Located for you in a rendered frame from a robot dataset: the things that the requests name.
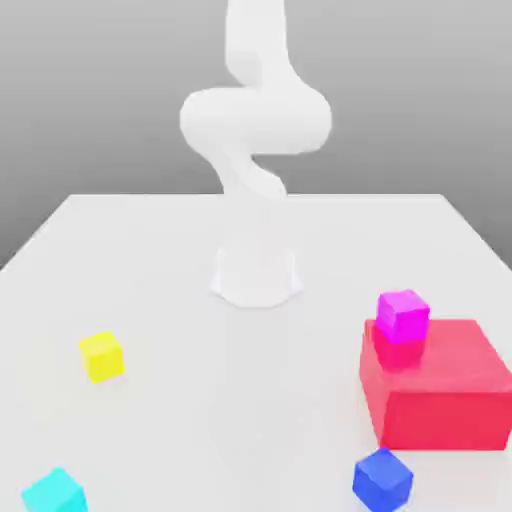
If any small yellow cube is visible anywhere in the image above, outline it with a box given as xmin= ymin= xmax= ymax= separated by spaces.
xmin=78 ymin=330 xmax=126 ymax=385

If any small pink cube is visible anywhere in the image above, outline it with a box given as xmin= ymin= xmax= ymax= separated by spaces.
xmin=372 ymin=324 xmax=427 ymax=370

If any small blue cube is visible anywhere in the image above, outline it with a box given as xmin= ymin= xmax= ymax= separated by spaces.
xmin=351 ymin=446 xmax=415 ymax=512

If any small cyan cube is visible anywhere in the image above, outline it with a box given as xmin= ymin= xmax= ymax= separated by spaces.
xmin=20 ymin=466 xmax=89 ymax=512

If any small magenta cube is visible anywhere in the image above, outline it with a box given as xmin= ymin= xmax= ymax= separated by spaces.
xmin=375 ymin=288 xmax=431 ymax=345

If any large red box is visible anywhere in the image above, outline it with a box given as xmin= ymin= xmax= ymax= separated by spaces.
xmin=358 ymin=318 xmax=512 ymax=452

